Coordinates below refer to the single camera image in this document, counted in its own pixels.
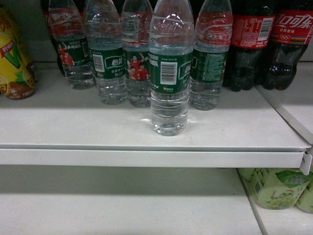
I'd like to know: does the cola bottle red label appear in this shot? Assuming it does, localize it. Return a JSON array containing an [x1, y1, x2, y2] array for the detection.
[[260, 0, 313, 90], [222, 0, 277, 93]]

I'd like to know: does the yellow lemon tea bottle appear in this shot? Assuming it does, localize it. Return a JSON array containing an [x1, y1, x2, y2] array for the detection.
[[0, 5, 36, 100]]

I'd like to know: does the water bottle green label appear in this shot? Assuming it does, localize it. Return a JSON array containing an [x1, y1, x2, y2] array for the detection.
[[189, 0, 233, 111], [149, 0, 194, 136]]

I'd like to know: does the far left water bottle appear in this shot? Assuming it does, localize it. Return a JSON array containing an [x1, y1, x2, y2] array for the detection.
[[48, 0, 94, 90]]

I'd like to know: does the right cola bottle red label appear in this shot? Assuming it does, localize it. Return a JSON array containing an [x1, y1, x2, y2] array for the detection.
[[260, 0, 313, 90]]

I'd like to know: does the white metal shelf board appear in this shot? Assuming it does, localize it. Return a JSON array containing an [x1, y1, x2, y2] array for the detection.
[[0, 63, 313, 173]]

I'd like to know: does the left cola bottle red label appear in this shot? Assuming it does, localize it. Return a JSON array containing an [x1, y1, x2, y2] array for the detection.
[[222, 0, 277, 93]]

